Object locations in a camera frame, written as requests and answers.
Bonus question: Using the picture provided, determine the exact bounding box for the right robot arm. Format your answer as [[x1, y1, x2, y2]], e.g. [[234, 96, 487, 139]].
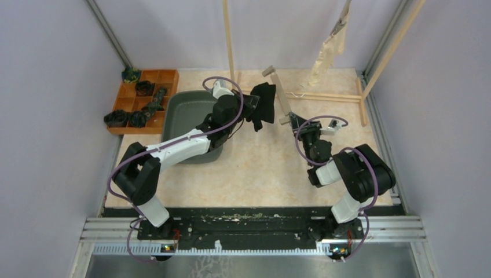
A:
[[288, 112, 396, 239]]

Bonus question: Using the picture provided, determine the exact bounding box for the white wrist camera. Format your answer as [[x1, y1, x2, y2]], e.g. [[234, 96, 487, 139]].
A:
[[320, 119, 343, 136], [211, 79, 234, 99]]

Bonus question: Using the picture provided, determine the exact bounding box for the beige clip hanger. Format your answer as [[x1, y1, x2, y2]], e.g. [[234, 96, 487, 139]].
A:
[[329, 0, 351, 37]]

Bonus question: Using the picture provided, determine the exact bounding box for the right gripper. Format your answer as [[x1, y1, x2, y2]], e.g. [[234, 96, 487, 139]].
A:
[[290, 113, 324, 167]]

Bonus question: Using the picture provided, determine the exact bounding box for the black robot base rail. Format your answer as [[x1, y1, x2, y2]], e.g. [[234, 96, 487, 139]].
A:
[[137, 207, 364, 251]]

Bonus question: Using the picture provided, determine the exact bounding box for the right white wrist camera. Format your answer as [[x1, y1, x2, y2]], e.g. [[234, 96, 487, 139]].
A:
[[320, 119, 343, 136]]

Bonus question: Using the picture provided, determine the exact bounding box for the wooden clothes rack frame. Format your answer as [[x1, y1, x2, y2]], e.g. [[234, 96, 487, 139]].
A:
[[221, 1, 424, 126]]

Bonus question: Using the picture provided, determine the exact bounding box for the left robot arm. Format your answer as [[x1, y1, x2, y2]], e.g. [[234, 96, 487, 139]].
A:
[[110, 94, 260, 240]]

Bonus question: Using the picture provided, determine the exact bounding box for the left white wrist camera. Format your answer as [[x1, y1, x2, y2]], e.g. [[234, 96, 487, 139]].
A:
[[211, 79, 234, 99]]

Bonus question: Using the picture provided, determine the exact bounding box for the orange compartment tray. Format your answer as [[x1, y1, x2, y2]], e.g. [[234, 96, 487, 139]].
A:
[[107, 69, 179, 135]]

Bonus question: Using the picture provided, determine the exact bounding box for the black garment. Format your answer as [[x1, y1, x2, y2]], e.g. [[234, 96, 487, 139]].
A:
[[247, 82, 276, 132]]

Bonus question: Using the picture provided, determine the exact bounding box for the beige cotton underwear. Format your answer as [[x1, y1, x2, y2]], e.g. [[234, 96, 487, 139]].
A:
[[307, 13, 350, 86]]

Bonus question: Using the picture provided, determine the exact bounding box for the dark green plastic bin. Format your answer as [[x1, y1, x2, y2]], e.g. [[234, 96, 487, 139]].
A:
[[161, 90, 217, 142]]

